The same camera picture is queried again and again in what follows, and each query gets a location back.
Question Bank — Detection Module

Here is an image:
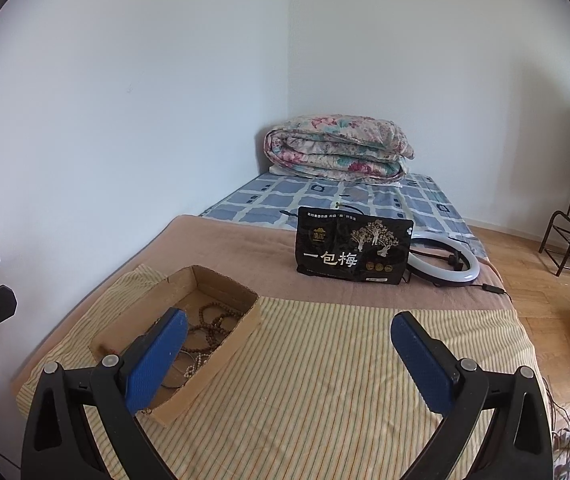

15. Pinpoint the white ring light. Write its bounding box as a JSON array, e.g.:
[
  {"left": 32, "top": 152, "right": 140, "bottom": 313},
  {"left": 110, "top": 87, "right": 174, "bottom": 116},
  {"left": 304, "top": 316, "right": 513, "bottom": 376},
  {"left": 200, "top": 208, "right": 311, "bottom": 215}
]
[{"left": 406, "top": 232, "right": 480, "bottom": 289}]

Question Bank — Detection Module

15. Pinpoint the black ring light cable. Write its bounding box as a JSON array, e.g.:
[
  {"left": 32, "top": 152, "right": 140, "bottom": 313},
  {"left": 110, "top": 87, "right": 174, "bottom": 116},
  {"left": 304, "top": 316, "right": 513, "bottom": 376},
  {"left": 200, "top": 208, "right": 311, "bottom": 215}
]
[{"left": 407, "top": 245, "right": 513, "bottom": 303}]

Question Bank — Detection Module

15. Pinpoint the blue checked bed sheet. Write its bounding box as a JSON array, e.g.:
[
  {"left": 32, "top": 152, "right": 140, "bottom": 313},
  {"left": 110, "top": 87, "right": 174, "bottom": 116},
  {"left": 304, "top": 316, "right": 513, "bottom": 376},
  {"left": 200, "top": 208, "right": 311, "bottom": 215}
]
[{"left": 199, "top": 172, "right": 488, "bottom": 262}]

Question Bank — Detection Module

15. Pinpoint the floral quilt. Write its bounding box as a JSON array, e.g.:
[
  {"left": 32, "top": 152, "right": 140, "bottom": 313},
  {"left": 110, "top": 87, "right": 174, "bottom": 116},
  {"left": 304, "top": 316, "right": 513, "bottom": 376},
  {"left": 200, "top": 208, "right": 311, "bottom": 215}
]
[{"left": 263, "top": 114, "right": 416, "bottom": 181}]

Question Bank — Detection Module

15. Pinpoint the brown blanket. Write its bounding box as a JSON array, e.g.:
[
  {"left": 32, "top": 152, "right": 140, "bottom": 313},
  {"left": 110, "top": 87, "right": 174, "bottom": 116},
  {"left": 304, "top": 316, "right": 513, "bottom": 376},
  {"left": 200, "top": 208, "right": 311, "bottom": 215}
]
[{"left": 85, "top": 214, "right": 520, "bottom": 321}]

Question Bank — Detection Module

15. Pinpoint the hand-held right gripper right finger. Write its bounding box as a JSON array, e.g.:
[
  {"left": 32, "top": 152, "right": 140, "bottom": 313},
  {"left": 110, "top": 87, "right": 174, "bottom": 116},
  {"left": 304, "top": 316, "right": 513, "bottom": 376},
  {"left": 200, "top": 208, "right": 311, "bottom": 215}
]
[{"left": 390, "top": 311, "right": 554, "bottom": 480}]

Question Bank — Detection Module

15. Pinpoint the cardboard box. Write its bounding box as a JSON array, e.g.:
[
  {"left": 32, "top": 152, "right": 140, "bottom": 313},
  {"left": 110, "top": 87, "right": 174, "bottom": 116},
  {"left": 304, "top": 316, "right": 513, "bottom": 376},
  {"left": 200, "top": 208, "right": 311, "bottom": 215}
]
[{"left": 88, "top": 265, "right": 262, "bottom": 429}]

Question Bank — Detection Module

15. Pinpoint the black snack bag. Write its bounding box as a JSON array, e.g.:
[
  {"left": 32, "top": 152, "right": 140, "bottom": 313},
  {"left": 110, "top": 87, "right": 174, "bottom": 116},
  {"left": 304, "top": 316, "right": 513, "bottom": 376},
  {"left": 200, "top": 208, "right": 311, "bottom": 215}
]
[{"left": 295, "top": 205, "right": 415, "bottom": 284}]

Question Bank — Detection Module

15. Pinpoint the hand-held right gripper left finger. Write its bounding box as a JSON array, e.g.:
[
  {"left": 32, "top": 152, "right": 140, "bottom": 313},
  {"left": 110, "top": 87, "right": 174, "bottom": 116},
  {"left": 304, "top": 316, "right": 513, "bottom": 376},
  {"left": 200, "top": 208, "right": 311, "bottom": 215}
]
[{"left": 21, "top": 307, "right": 190, "bottom": 480}]

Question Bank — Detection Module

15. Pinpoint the striped cloth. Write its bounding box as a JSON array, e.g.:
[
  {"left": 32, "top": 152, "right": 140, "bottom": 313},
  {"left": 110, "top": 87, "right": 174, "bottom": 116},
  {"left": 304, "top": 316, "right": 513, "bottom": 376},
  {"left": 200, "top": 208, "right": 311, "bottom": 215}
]
[{"left": 14, "top": 264, "right": 538, "bottom": 480}]

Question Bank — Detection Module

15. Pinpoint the brown wooden bead necklace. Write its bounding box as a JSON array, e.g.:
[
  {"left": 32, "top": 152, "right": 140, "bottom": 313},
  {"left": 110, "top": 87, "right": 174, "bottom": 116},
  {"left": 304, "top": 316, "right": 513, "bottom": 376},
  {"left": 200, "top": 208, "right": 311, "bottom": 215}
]
[{"left": 183, "top": 301, "right": 247, "bottom": 358}]

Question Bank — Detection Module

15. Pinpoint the pale yellow bead bracelet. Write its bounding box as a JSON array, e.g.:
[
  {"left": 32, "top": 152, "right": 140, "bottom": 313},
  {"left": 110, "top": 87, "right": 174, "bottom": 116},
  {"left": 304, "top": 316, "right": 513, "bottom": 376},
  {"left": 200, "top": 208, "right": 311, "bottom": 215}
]
[{"left": 183, "top": 352, "right": 212, "bottom": 378}]

